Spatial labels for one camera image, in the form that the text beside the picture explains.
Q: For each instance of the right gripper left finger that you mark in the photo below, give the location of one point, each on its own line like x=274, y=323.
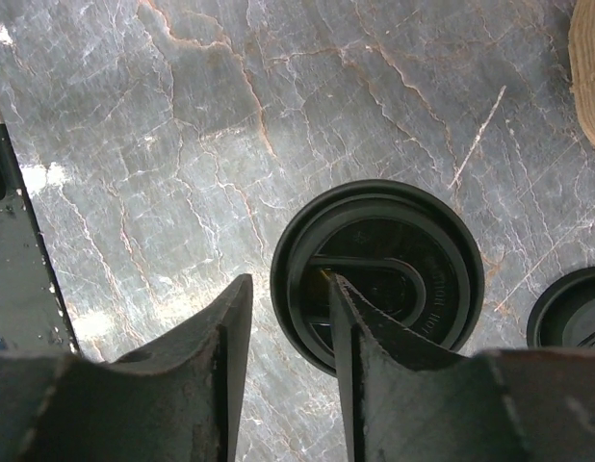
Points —
x=177, y=398

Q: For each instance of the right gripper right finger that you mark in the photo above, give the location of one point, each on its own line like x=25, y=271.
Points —
x=404, y=398

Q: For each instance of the black plastic cup lid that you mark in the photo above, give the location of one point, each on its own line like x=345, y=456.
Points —
x=402, y=248

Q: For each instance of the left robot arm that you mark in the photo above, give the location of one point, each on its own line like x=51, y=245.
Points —
x=33, y=316

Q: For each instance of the stack of black lids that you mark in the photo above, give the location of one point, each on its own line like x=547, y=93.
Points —
x=564, y=315

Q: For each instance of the stacked cardboard cup carriers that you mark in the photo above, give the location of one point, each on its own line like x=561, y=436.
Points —
x=581, y=48

